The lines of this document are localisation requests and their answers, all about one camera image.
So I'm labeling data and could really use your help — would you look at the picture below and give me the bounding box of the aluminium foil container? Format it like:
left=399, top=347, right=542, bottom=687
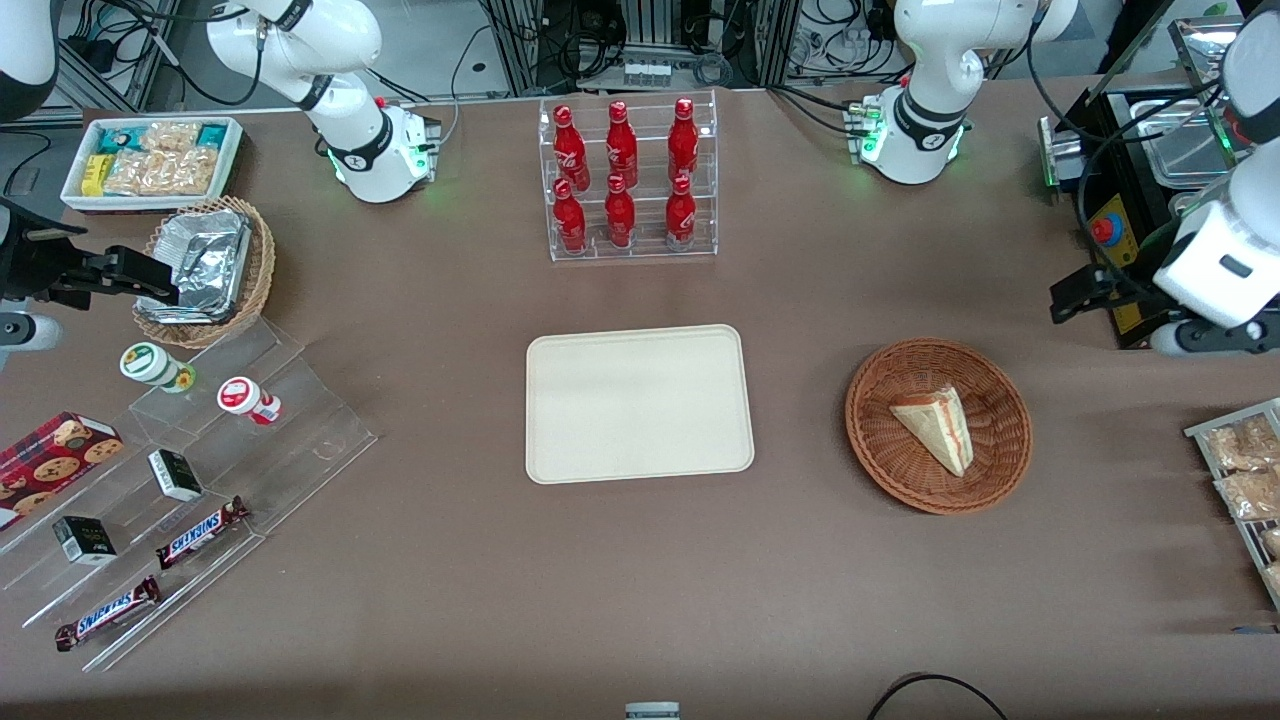
left=138, top=210, right=251, bottom=324

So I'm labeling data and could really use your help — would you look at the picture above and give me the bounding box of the red cola bottle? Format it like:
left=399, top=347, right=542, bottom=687
left=605, top=174, right=637, bottom=248
left=668, top=97, right=700, bottom=181
left=553, top=104, right=591, bottom=191
left=553, top=178, right=588, bottom=253
left=665, top=174, right=697, bottom=251
left=606, top=100, right=639, bottom=188

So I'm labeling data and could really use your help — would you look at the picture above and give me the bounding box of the beige plastic tray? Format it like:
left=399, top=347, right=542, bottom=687
left=525, top=324, right=755, bottom=485

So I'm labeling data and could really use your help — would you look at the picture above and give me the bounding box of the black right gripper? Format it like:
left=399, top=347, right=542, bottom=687
left=0, top=200, right=182, bottom=307

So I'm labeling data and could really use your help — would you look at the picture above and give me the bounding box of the clear acrylic bottle rack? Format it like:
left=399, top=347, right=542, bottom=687
left=538, top=89, right=719, bottom=263

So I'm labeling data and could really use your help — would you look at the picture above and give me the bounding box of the steel food pan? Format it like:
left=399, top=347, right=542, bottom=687
left=1135, top=97, right=1241, bottom=187

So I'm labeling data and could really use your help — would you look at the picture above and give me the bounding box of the clear cracker pack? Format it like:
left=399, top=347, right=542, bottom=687
left=140, top=122, right=202, bottom=153
left=105, top=148, right=220, bottom=197

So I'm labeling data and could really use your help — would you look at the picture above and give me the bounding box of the green lid yoghurt bottle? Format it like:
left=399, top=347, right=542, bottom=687
left=120, top=342, right=197, bottom=394

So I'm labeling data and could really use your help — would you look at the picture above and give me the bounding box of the triangular sandwich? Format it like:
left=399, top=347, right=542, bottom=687
left=889, top=386, right=975, bottom=478

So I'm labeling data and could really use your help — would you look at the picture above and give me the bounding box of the grey wire snack tray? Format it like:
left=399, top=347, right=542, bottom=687
left=1185, top=398, right=1280, bottom=611

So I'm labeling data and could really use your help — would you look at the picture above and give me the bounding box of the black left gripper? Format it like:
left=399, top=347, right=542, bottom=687
left=1050, top=262, right=1161, bottom=324

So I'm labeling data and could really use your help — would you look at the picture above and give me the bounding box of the red lid yoghurt bottle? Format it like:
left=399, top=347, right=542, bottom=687
left=217, top=376, right=283, bottom=426

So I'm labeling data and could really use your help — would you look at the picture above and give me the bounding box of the Snickers chocolate bar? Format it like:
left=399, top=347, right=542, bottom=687
left=55, top=577, right=162, bottom=652
left=155, top=497, right=251, bottom=570

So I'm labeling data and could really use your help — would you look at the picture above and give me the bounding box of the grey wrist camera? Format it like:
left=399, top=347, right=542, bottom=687
left=1148, top=318, right=1280, bottom=358
left=0, top=312, right=63, bottom=373

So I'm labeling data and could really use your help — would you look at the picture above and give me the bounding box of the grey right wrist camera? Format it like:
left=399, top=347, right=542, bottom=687
left=0, top=312, right=63, bottom=373

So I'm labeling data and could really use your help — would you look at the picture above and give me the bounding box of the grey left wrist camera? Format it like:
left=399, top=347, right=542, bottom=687
left=1148, top=318, right=1280, bottom=358

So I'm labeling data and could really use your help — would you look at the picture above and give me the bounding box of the brown round wicker basket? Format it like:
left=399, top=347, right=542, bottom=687
left=845, top=338, right=1033, bottom=516

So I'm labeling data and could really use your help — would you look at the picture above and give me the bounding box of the white rectangular snack bin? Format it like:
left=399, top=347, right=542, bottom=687
left=60, top=116, right=244, bottom=214

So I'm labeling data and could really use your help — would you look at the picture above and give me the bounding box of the black food warmer machine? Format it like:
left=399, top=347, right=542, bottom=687
left=1038, top=15, right=1280, bottom=351

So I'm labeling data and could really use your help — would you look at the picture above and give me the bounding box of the red cookie box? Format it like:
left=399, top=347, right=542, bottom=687
left=0, top=411, right=125, bottom=531

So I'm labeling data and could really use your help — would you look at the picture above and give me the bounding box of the clear acrylic stepped display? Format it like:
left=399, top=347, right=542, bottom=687
left=0, top=318, right=379, bottom=673

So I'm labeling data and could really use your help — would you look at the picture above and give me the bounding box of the black looped cable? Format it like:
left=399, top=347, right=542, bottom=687
left=865, top=673, right=1011, bottom=720

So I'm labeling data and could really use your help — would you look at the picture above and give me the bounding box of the aluminium profile frame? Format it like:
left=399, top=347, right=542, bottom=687
left=480, top=0, right=801, bottom=96

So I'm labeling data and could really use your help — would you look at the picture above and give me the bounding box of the small black box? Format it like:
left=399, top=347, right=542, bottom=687
left=148, top=449, right=203, bottom=502
left=52, top=516, right=118, bottom=565

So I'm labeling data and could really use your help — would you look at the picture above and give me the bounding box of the tan wicker basket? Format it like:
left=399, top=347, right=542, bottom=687
left=132, top=196, right=276, bottom=349

